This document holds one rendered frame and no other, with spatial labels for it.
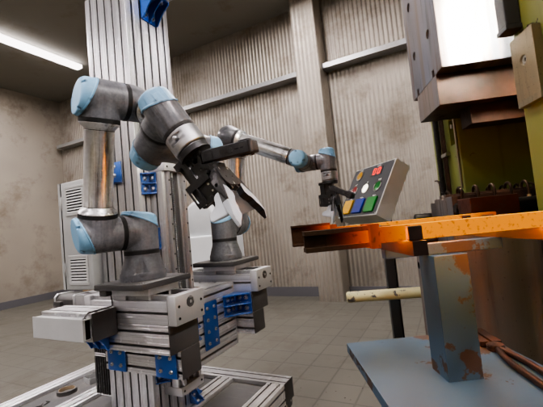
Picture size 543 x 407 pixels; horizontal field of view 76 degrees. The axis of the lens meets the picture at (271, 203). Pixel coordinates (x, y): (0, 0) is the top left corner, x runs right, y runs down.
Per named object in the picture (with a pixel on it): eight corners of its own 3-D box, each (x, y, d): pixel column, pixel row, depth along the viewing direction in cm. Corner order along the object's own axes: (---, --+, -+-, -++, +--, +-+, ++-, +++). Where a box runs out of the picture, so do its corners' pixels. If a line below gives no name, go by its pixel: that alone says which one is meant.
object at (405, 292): (347, 304, 147) (346, 291, 147) (347, 302, 152) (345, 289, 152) (458, 297, 141) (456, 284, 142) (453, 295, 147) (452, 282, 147)
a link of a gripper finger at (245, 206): (249, 222, 81) (220, 199, 77) (268, 207, 80) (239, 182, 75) (250, 230, 79) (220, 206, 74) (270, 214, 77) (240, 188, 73)
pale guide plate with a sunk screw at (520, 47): (541, 96, 78) (530, 23, 79) (518, 109, 87) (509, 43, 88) (551, 95, 78) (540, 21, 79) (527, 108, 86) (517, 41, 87)
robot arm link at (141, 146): (175, 174, 88) (194, 146, 81) (130, 173, 80) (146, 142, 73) (167, 149, 91) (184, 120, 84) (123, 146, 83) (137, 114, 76)
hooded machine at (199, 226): (174, 313, 424) (166, 203, 432) (205, 301, 478) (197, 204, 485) (225, 315, 391) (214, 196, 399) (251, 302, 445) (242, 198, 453)
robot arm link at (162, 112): (158, 108, 81) (173, 81, 76) (186, 144, 80) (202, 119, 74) (128, 112, 75) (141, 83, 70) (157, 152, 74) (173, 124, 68)
